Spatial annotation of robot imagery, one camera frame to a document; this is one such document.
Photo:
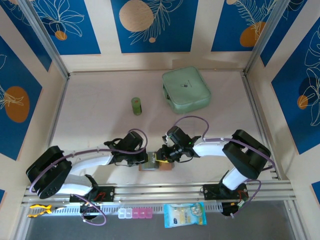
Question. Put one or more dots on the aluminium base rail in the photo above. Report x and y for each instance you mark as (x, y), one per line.
(160, 190)

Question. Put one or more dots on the tan leather card holder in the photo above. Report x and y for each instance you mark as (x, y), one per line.
(167, 167)

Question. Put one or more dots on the blue yellow snack packet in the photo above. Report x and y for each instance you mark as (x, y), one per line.
(185, 215)

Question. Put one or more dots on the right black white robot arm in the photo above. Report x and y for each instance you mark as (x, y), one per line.
(246, 155)

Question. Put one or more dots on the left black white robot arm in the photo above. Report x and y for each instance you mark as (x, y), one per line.
(47, 170)

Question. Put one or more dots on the small green cylinder bottle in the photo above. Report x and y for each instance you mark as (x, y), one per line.
(136, 107)

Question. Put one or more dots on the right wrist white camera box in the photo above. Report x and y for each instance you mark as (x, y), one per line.
(166, 140)

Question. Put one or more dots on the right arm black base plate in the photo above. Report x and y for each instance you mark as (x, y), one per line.
(211, 191)

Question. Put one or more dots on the aluminium side rail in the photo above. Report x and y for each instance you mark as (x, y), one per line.
(252, 105)

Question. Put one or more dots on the mint green zipper pouch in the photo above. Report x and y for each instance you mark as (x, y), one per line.
(186, 87)

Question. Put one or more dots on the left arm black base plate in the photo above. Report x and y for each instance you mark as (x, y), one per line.
(107, 193)

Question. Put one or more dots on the clear and pink pill organizer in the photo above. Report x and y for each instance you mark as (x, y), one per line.
(136, 213)

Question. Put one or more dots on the aluminium frame post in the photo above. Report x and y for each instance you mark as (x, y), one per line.
(266, 37)
(43, 37)

